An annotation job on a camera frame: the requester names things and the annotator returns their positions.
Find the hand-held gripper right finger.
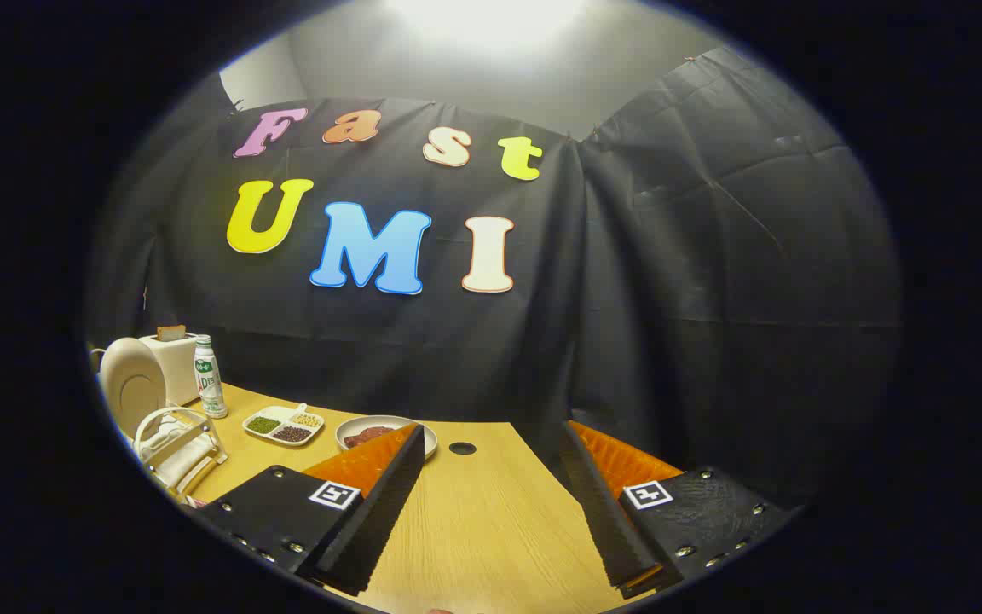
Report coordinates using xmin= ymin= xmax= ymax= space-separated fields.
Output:
xmin=559 ymin=420 xmax=799 ymax=598

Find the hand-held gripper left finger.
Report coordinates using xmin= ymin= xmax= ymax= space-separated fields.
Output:
xmin=199 ymin=424 xmax=425 ymax=595

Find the white wire dish rack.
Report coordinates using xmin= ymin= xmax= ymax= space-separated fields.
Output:
xmin=133 ymin=408 xmax=228 ymax=504

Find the white round plate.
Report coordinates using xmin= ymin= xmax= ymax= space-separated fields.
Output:
xmin=99 ymin=337 xmax=169 ymax=441

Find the grey plate with patties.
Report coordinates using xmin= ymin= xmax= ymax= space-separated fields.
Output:
xmin=336 ymin=415 xmax=438 ymax=462

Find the white divided dish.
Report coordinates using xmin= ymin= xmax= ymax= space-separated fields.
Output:
xmin=242 ymin=403 xmax=326 ymax=449

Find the white bottle green cap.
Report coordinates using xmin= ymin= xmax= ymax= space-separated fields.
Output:
xmin=194 ymin=335 xmax=229 ymax=419

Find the white toaster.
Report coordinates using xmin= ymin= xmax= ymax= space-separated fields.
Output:
xmin=140 ymin=331 xmax=202 ymax=407

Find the black backdrop cloth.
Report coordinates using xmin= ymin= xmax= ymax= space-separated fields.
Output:
xmin=86 ymin=47 xmax=901 ymax=513

